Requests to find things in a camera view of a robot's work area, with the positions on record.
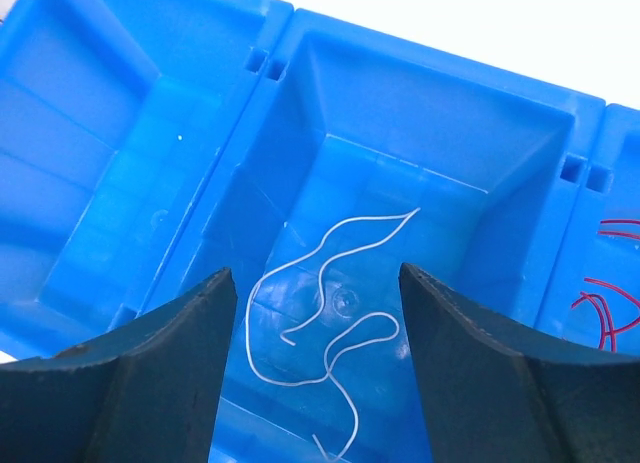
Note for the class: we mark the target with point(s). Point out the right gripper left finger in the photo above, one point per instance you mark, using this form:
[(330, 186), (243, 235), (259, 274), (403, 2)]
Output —
[(147, 391)]

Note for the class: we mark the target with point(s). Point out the blue three-compartment bin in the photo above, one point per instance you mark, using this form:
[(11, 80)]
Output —
[(148, 144)]

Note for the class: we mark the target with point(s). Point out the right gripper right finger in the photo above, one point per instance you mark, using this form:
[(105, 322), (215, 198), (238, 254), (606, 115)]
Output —
[(495, 390)]

